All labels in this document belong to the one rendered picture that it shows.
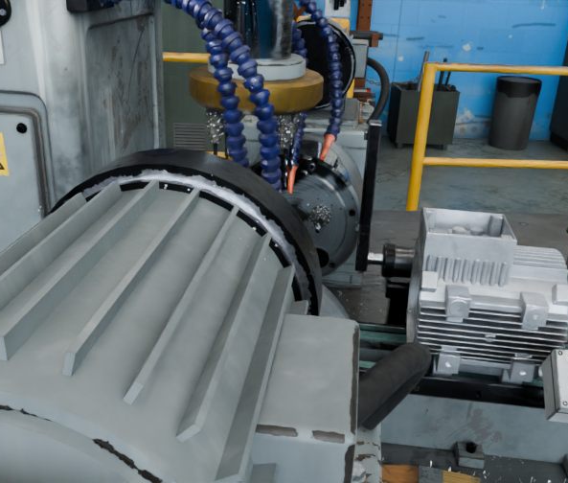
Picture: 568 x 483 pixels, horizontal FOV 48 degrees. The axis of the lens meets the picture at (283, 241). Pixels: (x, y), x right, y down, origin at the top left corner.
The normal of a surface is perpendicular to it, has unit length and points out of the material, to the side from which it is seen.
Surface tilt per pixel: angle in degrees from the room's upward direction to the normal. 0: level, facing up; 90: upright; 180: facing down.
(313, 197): 90
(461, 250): 90
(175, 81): 90
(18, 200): 90
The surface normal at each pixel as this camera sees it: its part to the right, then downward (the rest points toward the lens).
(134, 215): 0.99, 0.09
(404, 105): 0.06, 0.40
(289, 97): 0.48, 0.37
